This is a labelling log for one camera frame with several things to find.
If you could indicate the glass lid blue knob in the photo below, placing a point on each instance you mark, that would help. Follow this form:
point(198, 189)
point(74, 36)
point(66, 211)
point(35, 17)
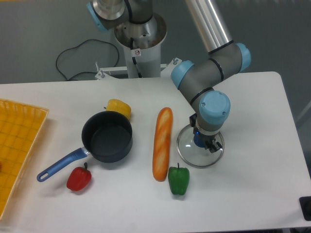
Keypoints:
point(195, 156)

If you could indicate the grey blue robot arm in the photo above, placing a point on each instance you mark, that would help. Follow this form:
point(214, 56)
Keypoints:
point(195, 83)

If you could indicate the green bell pepper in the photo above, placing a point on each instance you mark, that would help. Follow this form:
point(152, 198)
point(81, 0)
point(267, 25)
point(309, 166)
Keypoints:
point(179, 178)

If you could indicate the black saucepan blue handle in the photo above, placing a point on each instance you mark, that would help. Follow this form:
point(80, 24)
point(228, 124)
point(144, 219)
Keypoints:
point(107, 136)

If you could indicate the red bell pepper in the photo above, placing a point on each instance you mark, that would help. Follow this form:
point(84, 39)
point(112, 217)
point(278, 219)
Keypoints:
point(79, 178)

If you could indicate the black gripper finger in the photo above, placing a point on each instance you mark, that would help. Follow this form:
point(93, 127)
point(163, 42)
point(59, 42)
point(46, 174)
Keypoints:
point(213, 146)

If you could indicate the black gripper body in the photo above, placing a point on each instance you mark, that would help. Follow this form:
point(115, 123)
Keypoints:
point(201, 135)

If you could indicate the baguette bread loaf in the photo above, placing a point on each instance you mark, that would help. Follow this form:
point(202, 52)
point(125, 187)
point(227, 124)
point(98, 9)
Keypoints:
point(162, 144)

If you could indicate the yellow plastic basket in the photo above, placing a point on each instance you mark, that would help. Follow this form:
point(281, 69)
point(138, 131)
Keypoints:
point(20, 125)

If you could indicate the black object at table corner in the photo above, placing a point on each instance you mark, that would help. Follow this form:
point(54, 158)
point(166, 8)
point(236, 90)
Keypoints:
point(305, 203)

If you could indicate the yellow bell pepper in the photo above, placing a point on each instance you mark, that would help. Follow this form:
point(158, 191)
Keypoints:
point(119, 106)

